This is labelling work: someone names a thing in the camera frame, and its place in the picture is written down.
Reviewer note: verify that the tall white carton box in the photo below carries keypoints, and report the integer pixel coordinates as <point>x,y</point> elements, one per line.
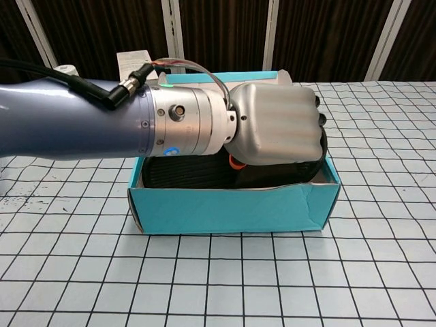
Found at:
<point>131,63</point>

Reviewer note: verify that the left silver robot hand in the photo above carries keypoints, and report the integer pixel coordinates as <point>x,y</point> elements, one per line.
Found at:
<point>276,122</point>

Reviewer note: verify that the black rubber slipper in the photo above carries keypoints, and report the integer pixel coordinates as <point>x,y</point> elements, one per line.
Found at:
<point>190,173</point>

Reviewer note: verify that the brown tea bottle white cap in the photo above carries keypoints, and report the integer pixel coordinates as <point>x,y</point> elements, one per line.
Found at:
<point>68,69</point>

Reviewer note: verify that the light blue shoe box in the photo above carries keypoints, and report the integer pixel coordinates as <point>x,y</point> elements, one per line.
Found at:
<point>221,211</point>

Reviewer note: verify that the white metal screen post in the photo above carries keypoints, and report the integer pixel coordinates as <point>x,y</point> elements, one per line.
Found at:
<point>173,34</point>
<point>276,34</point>
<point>37,34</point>
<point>390,34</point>

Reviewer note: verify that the checked white tablecloth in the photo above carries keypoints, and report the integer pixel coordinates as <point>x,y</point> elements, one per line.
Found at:
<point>272,279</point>

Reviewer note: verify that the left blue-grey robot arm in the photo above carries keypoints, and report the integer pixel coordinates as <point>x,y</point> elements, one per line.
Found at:
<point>68,119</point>

